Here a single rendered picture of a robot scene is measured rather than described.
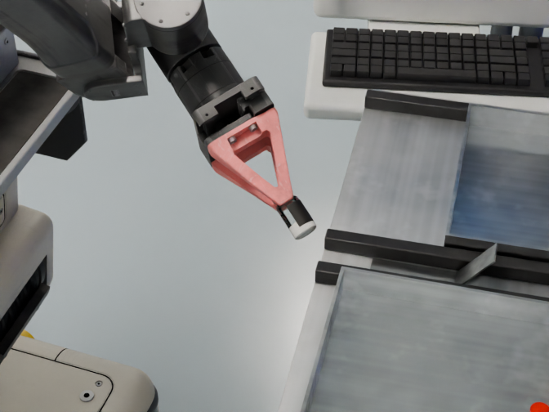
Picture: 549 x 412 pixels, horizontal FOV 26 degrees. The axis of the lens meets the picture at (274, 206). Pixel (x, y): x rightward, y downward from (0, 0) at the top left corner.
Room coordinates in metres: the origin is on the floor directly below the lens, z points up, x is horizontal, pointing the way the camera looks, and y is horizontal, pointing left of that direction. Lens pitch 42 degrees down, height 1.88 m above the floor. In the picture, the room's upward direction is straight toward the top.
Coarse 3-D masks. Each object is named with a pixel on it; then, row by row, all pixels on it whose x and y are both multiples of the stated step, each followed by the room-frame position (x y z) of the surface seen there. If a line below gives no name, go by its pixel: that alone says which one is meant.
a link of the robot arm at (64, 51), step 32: (0, 0) 0.77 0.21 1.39; (32, 0) 0.77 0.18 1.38; (64, 0) 0.81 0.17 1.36; (96, 0) 0.87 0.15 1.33; (32, 32) 0.80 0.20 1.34; (64, 32) 0.81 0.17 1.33; (96, 32) 0.84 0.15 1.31; (64, 64) 0.83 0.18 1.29; (96, 64) 0.83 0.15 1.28; (128, 64) 0.87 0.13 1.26
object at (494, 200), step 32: (480, 128) 1.25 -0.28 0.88; (512, 128) 1.24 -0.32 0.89; (544, 128) 1.23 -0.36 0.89; (480, 160) 1.18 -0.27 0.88; (512, 160) 1.18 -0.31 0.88; (544, 160) 1.18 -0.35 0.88; (480, 192) 1.12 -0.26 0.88; (512, 192) 1.12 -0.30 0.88; (544, 192) 1.12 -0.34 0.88; (448, 224) 1.03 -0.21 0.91; (480, 224) 1.06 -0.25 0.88; (512, 224) 1.06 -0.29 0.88; (544, 224) 1.06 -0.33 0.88; (512, 256) 0.99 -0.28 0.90; (544, 256) 0.98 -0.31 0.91
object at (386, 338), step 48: (336, 288) 0.92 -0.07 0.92; (384, 288) 0.94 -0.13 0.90; (432, 288) 0.93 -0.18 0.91; (336, 336) 0.88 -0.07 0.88; (384, 336) 0.88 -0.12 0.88; (432, 336) 0.88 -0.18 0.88; (480, 336) 0.88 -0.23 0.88; (528, 336) 0.88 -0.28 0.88; (336, 384) 0.81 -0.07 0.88; (384, 384) 0.81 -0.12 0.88; (432, 384) 0.81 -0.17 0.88; (480, 384) 0.81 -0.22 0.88; (528, 384) 0.81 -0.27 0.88
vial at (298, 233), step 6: (294, 198) 0.76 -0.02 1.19; (282, 210) 0.75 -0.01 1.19; (288, 210) 0.75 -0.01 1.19; (282, 216) 0.75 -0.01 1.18; (288, 216) 0.75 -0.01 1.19; (288, 222) 0.75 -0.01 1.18; (294, 222) 0.74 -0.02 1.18; (312, 222) 0.74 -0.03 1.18; (288, 228) 0.74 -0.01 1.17; (294, 228) 0.74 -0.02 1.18; (300, 228) 0.74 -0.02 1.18; (306, 228) 0.74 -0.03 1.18; (312, 228) 0.74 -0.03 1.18; (294, 234) 0.74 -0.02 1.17; (300, 234) 0.73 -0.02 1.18; (306, 234) 0.74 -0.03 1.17
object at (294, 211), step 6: (288, 204) 0.75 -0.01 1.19; (294, 204) 0.76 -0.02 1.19; (300, 204) 0.76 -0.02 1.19; (294, 210) 0.75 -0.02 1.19; (300, 210) 0.75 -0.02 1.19; (306, 210) 0.76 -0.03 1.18; (294, 216) 0.75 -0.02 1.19; (300, 216) 0.75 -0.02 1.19; (306, 216) 0.75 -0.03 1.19; (300, 222) 0.74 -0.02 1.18; (306, 222) 0.74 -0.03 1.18
